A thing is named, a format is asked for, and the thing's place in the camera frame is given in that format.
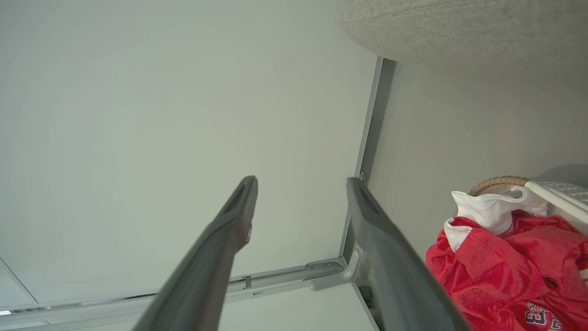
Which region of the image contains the white cloth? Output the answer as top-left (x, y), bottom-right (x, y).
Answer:
top-left (452, 186), bottom-right (549, 236)

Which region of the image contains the white basket with rattan handle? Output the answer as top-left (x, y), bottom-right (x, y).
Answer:
top-left (468, 176), bottom-right (588, 226)

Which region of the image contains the grey partition foot bracket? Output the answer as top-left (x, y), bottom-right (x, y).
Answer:
top-left (310, 247), bottom-right (364, 291)

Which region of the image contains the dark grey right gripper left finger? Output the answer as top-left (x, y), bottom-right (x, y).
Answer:
top-left (133, 176), bottom-right (259, 331)

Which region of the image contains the red jersey with white trim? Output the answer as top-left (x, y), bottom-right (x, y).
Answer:
top-left (426, 214), bottom-right (588, 331)

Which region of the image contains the grey partition frame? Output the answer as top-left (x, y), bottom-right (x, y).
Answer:
top-left (0, 57), bottom-right (396, 328)

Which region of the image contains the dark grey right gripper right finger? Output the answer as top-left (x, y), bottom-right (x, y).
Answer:
top-left (346, 177), bottom-right (472, 331)

